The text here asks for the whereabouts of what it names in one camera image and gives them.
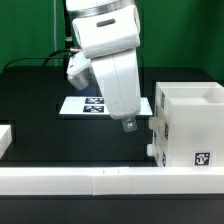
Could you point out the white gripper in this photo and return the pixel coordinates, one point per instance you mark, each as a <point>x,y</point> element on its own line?
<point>118,80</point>

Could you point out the white drawer box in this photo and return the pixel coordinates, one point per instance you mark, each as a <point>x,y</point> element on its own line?
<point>157,153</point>
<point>158,123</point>

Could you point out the white front drawer box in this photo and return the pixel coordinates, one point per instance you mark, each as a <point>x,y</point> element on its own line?
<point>157,153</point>

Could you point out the white drawer cabinet frame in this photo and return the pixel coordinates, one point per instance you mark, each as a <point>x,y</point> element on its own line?
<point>195,115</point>

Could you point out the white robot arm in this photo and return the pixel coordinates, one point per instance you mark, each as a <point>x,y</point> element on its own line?
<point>108,33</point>

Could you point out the black pole with connector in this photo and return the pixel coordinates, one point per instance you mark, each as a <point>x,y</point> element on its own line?
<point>69,48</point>

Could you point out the white front fence rail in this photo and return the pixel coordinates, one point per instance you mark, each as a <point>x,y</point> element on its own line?
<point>111,181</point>

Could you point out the white fence rail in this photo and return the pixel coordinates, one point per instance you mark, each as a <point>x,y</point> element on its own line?
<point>111,181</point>
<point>5,138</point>

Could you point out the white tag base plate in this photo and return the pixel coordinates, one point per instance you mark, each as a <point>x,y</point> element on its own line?
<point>80,105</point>

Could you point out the white left fence rail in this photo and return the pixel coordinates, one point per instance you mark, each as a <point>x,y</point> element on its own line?
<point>5,138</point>

